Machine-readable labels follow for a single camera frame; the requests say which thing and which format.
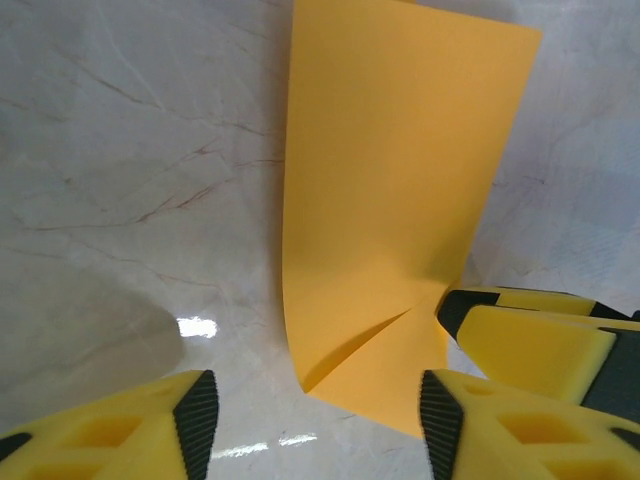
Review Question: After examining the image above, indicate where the yellow-orange cloth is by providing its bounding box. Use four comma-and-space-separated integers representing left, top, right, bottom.
278, 0, 544, 441

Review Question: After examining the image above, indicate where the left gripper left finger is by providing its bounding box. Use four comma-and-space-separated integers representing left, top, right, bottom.
0, 368, 220, 480

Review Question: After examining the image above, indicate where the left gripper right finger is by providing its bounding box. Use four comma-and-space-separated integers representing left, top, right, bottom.
417, 368, 640, 480

